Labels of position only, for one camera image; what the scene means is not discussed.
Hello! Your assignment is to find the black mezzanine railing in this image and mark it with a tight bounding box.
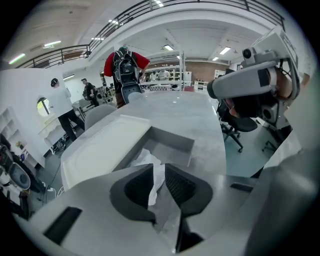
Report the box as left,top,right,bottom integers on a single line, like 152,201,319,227
15,0,286,70

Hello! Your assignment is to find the person's right hand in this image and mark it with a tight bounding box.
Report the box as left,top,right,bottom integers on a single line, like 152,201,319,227
276,71,294,100

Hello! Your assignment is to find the white plastic tray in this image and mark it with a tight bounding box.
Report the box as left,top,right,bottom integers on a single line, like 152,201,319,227
60,114,196,192

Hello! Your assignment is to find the white dressing table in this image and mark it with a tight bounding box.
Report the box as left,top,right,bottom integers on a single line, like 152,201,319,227
37,113,66,154

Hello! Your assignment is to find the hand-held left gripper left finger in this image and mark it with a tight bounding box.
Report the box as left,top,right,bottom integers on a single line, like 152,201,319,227
29,163,174,254

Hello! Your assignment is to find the white wall shelf unit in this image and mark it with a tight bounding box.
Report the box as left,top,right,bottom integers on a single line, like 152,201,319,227
0,106,29,161

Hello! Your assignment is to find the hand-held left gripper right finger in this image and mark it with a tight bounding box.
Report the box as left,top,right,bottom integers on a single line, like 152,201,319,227
164,163,259,253

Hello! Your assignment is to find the grey marble table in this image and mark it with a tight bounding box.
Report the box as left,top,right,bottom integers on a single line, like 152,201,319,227
61,90,227,176

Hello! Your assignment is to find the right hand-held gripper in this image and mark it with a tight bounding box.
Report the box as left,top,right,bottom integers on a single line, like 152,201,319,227
206,26,301,130

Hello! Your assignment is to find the black office chair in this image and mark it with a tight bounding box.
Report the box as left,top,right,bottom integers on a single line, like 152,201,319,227
216,96,259,154

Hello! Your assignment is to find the white shelf rack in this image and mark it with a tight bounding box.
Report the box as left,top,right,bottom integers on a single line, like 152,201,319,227
177,50,186,91

